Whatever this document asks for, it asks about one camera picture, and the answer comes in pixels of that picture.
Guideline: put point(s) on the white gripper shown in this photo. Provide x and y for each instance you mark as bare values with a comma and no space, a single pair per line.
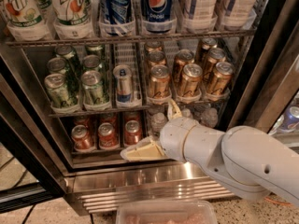
177,137

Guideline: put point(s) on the red bull can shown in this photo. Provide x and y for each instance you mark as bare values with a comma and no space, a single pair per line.
124,83

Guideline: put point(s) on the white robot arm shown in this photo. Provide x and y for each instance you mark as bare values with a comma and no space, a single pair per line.
248,162

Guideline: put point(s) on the front right orange can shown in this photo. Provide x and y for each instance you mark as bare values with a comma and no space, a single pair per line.
132,132

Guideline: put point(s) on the orange can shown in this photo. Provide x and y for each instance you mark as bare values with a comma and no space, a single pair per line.
132,132
82,138
107,136

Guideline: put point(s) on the front left gold can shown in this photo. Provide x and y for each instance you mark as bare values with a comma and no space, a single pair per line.
159,79

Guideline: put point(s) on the gold can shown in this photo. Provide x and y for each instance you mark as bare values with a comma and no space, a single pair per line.
153,45
204,45
213,56
183,57
159,79
220,78
191,76
156,58

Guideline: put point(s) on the front middle orange can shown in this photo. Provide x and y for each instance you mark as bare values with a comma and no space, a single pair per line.
107,136

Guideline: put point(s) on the front middle gold can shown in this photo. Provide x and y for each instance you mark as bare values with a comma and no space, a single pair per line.
191,76

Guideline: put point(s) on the middle left gold can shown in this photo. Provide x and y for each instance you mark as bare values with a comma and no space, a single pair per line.
156,58

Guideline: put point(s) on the middle centre gold can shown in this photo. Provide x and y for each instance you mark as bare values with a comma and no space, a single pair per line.
183,57

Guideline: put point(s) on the front left orange can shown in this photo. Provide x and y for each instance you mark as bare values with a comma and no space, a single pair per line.
82,138

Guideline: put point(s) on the green can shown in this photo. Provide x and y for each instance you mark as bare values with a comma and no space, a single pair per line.
94,88
98,50
59,92
60,65
69,53
93,62

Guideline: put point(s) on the front right gold can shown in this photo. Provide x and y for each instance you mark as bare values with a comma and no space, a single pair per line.
220,78

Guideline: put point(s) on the back left gold can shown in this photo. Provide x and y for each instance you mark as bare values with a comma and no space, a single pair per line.
153,45

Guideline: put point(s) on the middle right gold can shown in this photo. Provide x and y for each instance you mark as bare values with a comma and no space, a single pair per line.
213,56

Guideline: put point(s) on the steel fridge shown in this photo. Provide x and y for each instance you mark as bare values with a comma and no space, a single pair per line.
266,62

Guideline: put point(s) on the back right gold can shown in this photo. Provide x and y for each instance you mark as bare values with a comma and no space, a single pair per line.
204,45

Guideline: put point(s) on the front left green can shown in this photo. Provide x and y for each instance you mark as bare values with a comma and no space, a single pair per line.
59,92

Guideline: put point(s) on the back left green can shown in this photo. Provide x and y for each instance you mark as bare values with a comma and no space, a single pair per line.
69,53

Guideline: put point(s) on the middle left green can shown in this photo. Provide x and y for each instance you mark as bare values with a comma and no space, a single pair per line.
60,65

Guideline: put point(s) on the blue can behind glass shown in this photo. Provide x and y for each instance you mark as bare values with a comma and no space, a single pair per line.
291,119

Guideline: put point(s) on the left water bottle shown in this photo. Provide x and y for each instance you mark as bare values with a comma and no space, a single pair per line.
157,122

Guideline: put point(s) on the middle water bottle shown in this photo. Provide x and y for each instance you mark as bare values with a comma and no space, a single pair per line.
186,112

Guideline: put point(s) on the clear plastic container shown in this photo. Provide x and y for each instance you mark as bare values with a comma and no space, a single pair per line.
166,212

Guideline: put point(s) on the right pepsi bottle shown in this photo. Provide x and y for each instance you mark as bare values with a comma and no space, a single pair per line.
157,15

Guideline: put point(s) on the pepsi bottle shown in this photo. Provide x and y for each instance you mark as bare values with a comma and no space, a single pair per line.
117,16
157,15

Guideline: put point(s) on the left white carton bottle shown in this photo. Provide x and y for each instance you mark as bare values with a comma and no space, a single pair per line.
198,15

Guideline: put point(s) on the white carton bottle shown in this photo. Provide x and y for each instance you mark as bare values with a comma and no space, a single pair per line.
234,13
198,15

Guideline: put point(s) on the left pepsi bottle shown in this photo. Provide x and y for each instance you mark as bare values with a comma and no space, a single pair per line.
117,16

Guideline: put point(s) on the right white carton bottle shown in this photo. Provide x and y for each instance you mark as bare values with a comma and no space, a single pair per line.
234,13

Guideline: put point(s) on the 7up bottle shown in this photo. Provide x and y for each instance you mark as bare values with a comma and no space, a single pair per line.
25,20
73,18

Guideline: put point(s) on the left 7up bottle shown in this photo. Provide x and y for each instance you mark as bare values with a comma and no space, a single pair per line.
25,20

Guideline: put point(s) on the middle wire shelf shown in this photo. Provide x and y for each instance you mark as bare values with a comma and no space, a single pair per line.
76,110

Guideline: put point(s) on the wire shelf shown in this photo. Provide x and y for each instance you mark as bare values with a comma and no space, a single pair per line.
76,110
125,39

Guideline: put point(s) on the upper wire shelf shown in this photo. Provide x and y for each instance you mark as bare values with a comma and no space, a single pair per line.
125,39

